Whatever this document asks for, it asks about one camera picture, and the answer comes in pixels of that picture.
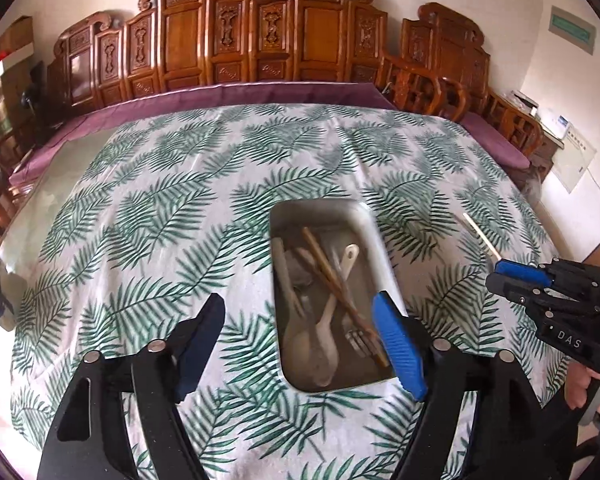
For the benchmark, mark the brown wooden chopstick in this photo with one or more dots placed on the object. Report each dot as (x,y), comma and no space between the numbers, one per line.
(316,247)
(352,310)

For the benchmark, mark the pale chopstick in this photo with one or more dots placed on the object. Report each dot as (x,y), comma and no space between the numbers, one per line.
(480,236)

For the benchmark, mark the carved wooden armchair bench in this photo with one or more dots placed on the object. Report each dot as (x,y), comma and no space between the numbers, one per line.
(440,55)

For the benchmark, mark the person's right hand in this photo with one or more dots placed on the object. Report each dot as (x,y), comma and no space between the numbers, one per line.
(577,385)

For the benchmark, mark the white plastic spoons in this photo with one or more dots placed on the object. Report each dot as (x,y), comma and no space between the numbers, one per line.
(325,345)

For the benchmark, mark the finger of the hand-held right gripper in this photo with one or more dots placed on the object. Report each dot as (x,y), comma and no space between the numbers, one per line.
(512,292)
(522,272)

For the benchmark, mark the white device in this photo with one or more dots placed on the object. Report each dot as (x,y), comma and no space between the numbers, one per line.
(525,102)

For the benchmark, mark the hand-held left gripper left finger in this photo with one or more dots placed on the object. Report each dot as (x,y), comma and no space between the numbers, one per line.
(200,350)

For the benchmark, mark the grey rectangular tray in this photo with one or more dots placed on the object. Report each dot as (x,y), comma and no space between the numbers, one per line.
(330,215)

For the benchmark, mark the green wall sign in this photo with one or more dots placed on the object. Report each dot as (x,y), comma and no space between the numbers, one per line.
(572,28)

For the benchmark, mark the leaf-print tablecloth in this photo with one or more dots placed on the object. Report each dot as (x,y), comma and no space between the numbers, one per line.
(180,210)

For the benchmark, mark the white wall panel box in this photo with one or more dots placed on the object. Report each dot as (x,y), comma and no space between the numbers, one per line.
(572,157)

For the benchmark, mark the black furniture piece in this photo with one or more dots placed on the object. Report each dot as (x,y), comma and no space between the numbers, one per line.
(34,100)

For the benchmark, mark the short purple seat cushion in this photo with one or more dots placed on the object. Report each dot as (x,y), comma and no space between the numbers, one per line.
(495,142)

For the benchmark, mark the long carved wooden bench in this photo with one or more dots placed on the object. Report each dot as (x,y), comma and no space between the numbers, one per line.
(230,35)

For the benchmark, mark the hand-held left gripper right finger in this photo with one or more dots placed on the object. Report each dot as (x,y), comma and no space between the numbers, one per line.
(397,345)

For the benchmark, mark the long purple seat cushion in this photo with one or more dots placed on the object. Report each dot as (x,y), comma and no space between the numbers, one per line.
(130,112)

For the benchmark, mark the metal spoon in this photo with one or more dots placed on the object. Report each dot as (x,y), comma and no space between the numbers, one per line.
(297,350)

